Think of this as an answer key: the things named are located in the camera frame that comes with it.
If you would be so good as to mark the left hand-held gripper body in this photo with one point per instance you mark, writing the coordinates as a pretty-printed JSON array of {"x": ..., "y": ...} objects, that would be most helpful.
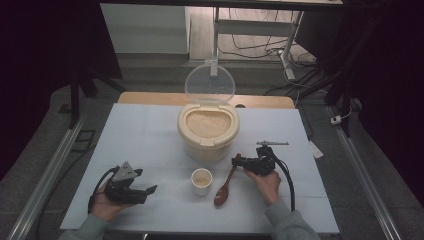
[{"x": 123, "y": 195}]

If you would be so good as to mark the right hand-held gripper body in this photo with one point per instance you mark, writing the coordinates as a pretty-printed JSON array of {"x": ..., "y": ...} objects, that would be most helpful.
[{"x": 261, "y": 165}]

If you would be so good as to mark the beige plastic rice container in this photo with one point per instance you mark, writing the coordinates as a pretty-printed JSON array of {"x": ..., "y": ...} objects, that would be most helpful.
[{"x": 208, "y": 150}]

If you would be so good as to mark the brown wooden spoon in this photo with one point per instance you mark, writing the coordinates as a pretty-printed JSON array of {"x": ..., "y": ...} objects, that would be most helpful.
[{"x": 221, "y": 198}]

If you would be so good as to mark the small rice portion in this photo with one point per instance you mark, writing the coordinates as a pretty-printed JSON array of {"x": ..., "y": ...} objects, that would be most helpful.
[{"x": 201, "y": 181}]

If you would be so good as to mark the white cup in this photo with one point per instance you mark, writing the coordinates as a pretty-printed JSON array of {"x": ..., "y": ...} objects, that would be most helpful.
[{"x": 201, "y": 190}]

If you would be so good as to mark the uncooked rice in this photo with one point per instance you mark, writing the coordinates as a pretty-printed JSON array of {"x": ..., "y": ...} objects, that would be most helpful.
[{"x": 208, "y": 124}]

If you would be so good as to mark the person's left hand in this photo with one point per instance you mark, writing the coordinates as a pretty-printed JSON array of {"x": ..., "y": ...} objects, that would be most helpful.
[{"x": 105, "y": 208}]

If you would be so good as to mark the person's right hand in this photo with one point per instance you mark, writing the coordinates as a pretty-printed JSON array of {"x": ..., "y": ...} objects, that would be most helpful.
[{"x": 270, "y": 188}]

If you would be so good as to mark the pale blue table sheet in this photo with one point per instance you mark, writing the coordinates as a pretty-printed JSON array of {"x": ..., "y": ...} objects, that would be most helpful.
[{"x": 140, "y": 140}]

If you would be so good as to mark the black table grommet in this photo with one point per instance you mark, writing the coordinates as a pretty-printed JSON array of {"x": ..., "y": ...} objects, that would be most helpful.
[{"x": 240, "y": 106}]

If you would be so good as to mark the white paper tag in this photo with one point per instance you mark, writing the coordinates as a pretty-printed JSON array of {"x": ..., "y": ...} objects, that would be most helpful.
[{"x": 316, "y": 150}]

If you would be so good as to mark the clear plastic container lid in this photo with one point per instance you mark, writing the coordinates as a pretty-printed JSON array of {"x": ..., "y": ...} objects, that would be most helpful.
[{"x": 210, "y": 83}]

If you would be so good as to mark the small white adapter box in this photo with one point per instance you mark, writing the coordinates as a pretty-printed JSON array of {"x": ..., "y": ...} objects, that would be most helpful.
[{"x": 335, "y": 119}]

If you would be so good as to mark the black metal stand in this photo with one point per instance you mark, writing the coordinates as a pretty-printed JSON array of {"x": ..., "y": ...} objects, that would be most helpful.
[{"x": 75, "y": 100}]

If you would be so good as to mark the black tripod stand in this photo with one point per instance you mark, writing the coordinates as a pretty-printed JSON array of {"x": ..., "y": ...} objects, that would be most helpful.
[{"x": 346, "y": 100}]

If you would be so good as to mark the white-legged desk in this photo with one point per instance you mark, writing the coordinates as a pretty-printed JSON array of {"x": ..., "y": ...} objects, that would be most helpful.
[{"x": 253, "y": 28}]

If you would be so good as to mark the white cabinet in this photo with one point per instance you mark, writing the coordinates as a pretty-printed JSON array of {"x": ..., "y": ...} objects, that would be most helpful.
[{"x": 143, "y": 30}]

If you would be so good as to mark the dark curtain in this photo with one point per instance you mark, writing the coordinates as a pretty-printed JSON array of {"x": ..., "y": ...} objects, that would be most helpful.
[
  {"x": 33, "y": 50},
  {"x": 393, "y": 66}
]

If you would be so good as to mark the aluminium rail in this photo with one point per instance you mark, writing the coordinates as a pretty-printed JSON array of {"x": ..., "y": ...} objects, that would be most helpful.
[
  {"x": 50, "y": 180},
  {"x": 363, "y": 180}
]

